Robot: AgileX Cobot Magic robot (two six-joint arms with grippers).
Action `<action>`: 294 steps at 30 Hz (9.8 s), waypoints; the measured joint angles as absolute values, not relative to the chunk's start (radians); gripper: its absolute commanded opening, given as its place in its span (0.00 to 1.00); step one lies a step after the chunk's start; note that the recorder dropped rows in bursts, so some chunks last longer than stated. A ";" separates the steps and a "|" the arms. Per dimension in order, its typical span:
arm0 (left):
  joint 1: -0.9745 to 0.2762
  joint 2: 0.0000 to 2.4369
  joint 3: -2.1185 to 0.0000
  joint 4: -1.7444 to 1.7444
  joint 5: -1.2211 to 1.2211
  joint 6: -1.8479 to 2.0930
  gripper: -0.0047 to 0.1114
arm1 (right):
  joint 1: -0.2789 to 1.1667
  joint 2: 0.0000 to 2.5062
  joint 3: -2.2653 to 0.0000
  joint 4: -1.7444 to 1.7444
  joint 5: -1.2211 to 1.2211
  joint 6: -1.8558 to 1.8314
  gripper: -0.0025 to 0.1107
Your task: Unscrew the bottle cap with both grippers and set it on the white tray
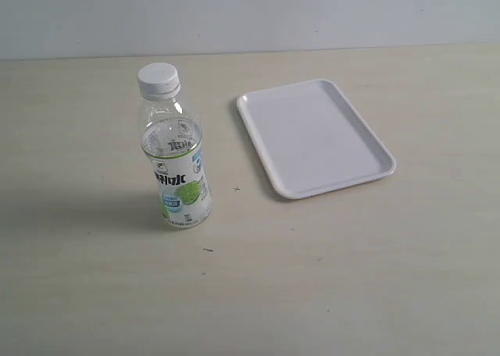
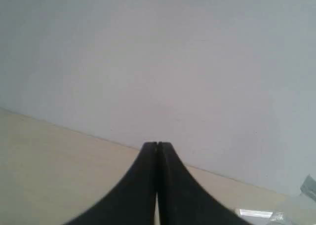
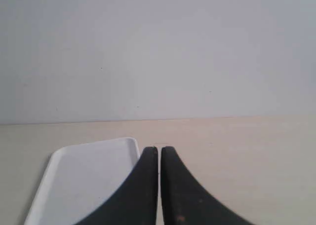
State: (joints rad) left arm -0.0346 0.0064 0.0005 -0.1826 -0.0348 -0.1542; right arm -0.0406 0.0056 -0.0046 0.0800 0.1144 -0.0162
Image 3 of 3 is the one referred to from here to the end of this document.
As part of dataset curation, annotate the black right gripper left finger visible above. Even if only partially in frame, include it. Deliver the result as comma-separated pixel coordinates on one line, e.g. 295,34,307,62
78,147,158,225

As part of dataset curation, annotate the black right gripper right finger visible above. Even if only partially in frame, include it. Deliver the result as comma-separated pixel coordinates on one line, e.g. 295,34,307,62
160,147,249,225

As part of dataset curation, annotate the white plastic tray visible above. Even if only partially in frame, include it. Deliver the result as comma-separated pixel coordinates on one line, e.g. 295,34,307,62
24,137,140,225

